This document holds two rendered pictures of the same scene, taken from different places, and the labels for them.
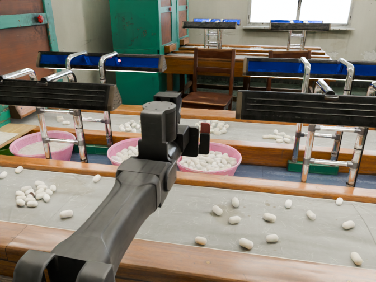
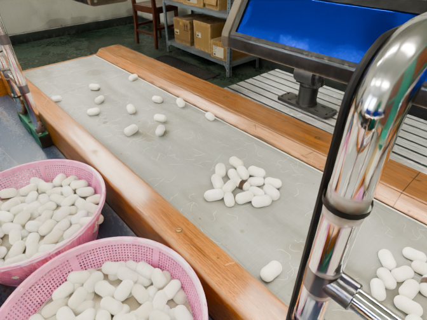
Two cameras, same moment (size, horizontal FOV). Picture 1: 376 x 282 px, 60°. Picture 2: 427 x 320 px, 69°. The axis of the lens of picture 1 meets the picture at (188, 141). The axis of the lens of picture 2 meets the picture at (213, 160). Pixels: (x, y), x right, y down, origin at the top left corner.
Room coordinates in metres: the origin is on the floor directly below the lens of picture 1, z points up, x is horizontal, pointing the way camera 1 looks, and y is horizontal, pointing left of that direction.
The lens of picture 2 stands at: (1.27, 0.42, 1.15)
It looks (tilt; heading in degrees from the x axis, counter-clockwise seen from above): 36 degrees down; 217
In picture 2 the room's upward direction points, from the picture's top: 1 degrees counter-clockwise
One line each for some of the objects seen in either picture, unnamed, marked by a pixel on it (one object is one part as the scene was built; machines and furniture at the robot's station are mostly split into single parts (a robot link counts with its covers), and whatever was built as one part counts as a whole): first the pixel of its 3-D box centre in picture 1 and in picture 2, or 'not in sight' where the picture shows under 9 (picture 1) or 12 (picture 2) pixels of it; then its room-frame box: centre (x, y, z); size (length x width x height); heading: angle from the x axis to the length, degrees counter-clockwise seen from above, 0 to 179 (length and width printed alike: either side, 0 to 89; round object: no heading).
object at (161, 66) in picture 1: (99, 60); not in sight; (1.54, 0.41, 1.08); 0.62 x 0.08 x 0.07; 79
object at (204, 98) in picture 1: (208, 97); not in sight; (3.09, -0.20, 0.45); 0.44 x 0.43 x 0.91; 72
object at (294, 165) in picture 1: (316, 114); not in sight; (1.28, -0.53, 0.90); 0.20 x 0.19 x 0.45; 79
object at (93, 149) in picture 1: (97, 102); not in sight; (1.46, 0.42, 0.90); 0.20 x 0.19 x 0.45; 79
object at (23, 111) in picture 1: (33, 103); not in sight; (1.68, 0.83, 0.83); 0.30 x 0.06 x 0.07; 169
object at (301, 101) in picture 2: not in sight; (307, 94); (0.32, 0.10, 0.71); 0.20 x 0.07 x 0.08; 77
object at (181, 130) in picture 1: (170, 117); not in sight; (0.59, 0.03, 1.13); 0.07 x 0.06 x 0.11; 77
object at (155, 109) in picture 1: (151, 144); not in sight; (0.50, 0.06, 1.12); 0.12 x 0.09 x 0.12; 167
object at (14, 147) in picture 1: (45, 151); not in sight; (1.29, 0.63, 0.72); 0.27 x 0.27 x 0.10
